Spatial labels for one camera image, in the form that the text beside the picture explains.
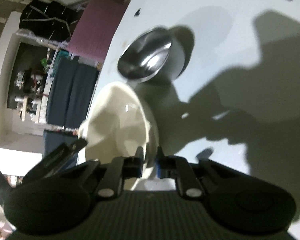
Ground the cream ceramic handled bowl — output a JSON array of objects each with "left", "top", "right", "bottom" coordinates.
[{"left": 77, "top": 81, "right": 159, "bottom": 190}]

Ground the round stainless steel bowl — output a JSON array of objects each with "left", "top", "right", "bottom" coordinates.
[{"left": 117, "top": 27, "right": 186, "bottom": 84}]

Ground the dark blue sofa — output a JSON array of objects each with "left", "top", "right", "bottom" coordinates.
[{"left": 42, "top": 52, "right": 100, "bottom": 160}]

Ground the cluttered white shelf unit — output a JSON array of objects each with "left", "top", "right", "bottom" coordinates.
[{"left": 0, "top": 11, "right": 66, "bottom": 153}]

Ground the maroon armchair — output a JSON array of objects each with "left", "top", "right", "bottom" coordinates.
[{"left": 67, "top": 0, "right": 128, "bottom": 62}]

